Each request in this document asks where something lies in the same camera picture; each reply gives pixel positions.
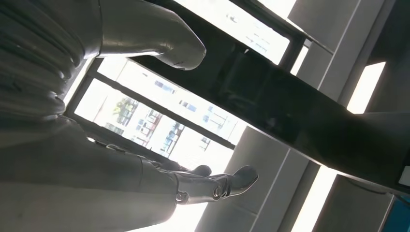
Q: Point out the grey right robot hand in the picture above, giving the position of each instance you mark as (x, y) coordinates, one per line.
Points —
(80, 192)

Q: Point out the black inbound scanner machine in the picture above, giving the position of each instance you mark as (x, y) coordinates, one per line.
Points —
(288, 105)

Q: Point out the small white machine label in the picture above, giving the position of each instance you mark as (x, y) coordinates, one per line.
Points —
(405, 176)

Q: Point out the long ceiling light strip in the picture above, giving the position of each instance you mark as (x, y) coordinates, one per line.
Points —
(365, 89)
(315, 205)

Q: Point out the blue panel strip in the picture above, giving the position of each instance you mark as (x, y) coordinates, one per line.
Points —
(400, 217)

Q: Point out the dark window frame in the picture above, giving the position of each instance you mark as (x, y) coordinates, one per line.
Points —
(192, 125)

